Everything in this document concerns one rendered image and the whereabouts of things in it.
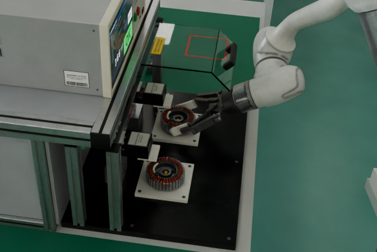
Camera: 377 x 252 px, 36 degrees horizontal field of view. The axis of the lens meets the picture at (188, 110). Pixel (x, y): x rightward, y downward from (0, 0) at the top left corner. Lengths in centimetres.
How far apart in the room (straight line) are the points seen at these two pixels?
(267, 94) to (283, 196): 115
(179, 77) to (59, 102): 80
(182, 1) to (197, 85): 64
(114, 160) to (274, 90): 55
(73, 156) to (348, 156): 192
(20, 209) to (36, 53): 43
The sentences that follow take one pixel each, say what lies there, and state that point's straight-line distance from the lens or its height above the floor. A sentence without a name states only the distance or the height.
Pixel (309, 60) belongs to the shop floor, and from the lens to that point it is 375.
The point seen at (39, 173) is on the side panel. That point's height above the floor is 96.
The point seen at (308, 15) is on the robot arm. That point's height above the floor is 122.
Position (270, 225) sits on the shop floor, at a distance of 267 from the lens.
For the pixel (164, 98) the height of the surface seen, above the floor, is 89.
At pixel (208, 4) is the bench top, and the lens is 265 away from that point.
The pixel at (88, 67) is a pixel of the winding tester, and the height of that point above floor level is 120.
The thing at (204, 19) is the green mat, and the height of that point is 75.
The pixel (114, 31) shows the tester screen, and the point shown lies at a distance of 141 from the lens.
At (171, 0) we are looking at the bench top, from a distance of 267.
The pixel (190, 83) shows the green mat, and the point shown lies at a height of 75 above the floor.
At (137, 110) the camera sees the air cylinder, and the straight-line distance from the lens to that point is 187.
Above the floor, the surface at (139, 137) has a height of 92.
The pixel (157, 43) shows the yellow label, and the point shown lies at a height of 107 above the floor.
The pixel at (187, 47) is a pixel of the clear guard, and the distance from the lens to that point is 173.
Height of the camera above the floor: 198
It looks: 38 degrees down
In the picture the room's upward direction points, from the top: 3 degrees clockwise
